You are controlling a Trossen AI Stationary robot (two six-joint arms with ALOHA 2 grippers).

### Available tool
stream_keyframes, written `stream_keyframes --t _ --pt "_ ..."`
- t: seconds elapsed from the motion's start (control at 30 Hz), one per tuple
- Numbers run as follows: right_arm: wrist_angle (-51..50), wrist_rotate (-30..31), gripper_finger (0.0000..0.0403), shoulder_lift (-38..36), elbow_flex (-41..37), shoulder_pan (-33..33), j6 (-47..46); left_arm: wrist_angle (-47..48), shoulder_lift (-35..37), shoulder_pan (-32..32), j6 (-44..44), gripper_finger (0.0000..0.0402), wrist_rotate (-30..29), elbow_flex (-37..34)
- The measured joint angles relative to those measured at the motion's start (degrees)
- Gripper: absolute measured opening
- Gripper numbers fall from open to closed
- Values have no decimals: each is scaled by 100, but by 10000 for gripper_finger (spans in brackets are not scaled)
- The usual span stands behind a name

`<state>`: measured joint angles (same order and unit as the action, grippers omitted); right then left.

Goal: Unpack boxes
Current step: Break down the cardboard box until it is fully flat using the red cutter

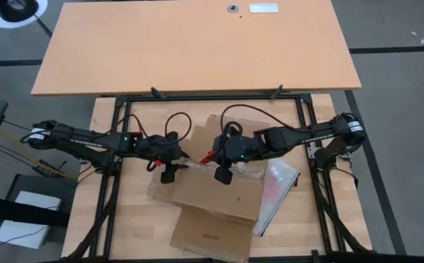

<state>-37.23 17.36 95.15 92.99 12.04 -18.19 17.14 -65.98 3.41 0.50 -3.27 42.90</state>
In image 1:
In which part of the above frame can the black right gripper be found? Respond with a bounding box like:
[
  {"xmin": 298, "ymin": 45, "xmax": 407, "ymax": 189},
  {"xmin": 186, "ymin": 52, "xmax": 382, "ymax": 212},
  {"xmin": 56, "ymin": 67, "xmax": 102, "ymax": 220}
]
[{"xmin": 208, "ymin": 131, "xmax": 266, "ymax": 164}]

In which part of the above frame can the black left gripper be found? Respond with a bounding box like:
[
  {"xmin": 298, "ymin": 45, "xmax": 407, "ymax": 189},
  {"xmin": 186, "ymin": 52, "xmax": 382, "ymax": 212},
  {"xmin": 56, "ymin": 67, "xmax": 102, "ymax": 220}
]
[{"xmin": 137, "ymin": 131, "xmax": 191, "ymax": 171}]

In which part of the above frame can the red utility knife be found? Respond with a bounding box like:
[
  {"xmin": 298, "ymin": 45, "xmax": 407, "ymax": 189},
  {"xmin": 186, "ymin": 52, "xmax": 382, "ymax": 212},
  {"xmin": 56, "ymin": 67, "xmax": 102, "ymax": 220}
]
[{"xmin": 198, "ymin": 150, "xmax": 217, "ymax": 164}]

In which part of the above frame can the brown cardboard box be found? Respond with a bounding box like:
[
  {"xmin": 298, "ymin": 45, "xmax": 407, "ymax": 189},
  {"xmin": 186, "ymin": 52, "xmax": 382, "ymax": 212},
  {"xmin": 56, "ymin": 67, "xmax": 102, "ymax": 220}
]
[{"xmin": 146, "ymin": 114, "xmax": 271, "ymax": 263}]

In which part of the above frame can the clear bubble wrap bag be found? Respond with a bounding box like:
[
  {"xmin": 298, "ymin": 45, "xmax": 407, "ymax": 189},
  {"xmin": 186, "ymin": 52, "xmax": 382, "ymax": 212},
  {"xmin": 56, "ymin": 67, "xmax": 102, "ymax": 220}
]
[{"xmin": 252, "ymin": 157, "xmax": 301, "ymax": 237}]

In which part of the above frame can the black desk clamp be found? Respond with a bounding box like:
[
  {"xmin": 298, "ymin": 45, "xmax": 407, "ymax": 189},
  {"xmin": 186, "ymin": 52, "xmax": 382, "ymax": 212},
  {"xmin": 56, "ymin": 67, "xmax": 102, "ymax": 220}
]
[
  {"xmin": 150, "ymin": 86, "xmax": 167, "ymax": 102},
  {"xmin": 270, "ymin": 83, "xmax": 284, "ymax": 101}
]

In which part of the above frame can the light wooden desk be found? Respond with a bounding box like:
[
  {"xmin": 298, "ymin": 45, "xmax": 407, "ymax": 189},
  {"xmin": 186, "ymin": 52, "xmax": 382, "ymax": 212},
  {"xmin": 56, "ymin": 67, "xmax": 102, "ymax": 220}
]
[{"xmin": 30, "ymin": 0, "xmax": 363, "ymax": 97}]

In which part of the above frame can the black hub device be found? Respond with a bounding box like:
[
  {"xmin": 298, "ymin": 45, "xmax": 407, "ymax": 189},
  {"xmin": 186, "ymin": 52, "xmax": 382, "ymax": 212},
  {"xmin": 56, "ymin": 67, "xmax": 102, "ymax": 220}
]
[{"xmin": 31, "ymin": 159, "xmax": 67, "ymax": 179}]

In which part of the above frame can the white desk plate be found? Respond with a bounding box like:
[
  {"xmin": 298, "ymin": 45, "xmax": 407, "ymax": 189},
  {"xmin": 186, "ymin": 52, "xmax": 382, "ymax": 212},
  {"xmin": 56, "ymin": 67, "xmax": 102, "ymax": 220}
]
[{"xmin": 249, "ymin": 2, "xmax": 279, "ymax": 14}]

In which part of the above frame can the black side cabinet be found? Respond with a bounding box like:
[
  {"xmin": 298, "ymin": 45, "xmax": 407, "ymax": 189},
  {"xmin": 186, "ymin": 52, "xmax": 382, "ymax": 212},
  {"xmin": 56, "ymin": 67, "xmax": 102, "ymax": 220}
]
[{"xmin": 0, "ymin": 174, "xmax": 77, "ymax": 263}]

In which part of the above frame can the white paper sheet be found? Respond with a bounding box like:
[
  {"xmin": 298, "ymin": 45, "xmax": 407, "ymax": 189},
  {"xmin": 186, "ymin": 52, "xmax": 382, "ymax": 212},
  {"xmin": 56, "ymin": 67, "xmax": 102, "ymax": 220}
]
[{"xmin": 0, "ymin": 190, "xmax": 63, "ymax": 251}]

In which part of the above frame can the white round stand base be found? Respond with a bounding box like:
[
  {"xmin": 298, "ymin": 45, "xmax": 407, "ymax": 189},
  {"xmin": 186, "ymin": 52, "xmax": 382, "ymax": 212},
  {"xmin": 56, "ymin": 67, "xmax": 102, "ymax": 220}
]
[{"xmin": 0, "ymin": 0, "xmax": 48, "ymax": 29}]

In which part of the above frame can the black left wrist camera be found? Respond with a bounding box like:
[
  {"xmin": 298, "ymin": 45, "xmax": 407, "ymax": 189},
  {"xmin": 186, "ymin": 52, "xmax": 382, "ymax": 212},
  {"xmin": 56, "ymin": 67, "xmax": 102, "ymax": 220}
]
[{"xmin": 159, "ymin": 163, "xmax": 178, "ymax": 185}]

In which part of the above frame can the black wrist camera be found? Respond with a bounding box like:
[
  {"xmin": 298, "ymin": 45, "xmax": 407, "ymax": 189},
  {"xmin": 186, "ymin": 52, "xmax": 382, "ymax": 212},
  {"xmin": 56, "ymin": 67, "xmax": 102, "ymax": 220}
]
[
  {"xmin": 213, "ymin": 166, "xmax": 234, "ymax": 186},
  {"xmin": 159, "ymin": 163, "xmax": 178, "ymax": 185}
]

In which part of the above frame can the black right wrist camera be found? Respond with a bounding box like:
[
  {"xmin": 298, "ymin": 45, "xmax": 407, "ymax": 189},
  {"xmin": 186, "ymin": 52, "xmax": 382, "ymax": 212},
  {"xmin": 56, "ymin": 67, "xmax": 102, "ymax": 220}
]
[{"xmin": 213, "ymin": 166, "xmax": 234, "ymax": 186}]

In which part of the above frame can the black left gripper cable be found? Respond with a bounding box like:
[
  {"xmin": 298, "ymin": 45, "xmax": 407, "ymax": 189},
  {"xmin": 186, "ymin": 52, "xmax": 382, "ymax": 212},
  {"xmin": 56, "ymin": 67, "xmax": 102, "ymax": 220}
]
[{"xmin": 113, "ymin": 111, "xmax": 193, "ymax": 146}]

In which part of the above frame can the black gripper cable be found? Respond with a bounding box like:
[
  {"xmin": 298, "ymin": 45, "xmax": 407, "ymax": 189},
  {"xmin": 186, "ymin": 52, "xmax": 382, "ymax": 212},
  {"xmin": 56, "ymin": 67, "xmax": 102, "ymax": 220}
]
[
  {"xmin": 219, "ymin": 103, "xmax": 310, "ymax": 137},
  {"xmin": 113, "ymin": 111, "xmax": 193, "ymax": 146}
]

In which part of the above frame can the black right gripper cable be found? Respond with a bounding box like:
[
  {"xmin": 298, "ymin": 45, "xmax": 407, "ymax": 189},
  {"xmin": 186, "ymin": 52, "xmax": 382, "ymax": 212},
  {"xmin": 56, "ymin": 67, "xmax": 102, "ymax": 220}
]
[{"xmin": 219, "ymin": 103, "xmax": 310, "ymax": 137}]

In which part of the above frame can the yellow cable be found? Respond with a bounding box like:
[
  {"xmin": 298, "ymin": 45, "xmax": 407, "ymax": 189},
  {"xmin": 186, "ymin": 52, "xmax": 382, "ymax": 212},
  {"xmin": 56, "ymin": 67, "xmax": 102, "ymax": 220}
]
[{"xmin": 0, "ymin": 129, "xmax": 78, "ymax": 180}]

